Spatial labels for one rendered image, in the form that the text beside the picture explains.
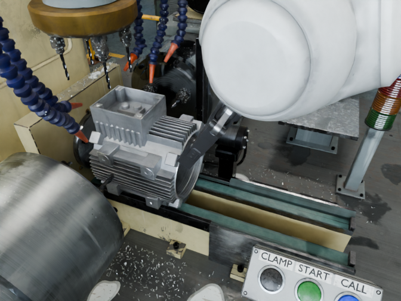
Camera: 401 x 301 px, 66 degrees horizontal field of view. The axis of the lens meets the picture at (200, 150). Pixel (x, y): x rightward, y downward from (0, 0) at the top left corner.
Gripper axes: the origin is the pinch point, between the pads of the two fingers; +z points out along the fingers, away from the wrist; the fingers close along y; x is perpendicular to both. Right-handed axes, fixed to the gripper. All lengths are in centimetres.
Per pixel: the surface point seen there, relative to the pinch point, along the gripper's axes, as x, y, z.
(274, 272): 17.5, 16.2, -7.2
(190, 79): -10.5, -26.8, 5.6
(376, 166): 53, -49, 5
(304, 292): 21.6, 17.1, -8.7
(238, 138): 7.5, -17.0, 4.1
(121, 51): -127, -268, 201
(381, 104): 29.6, -33.5, -16.3
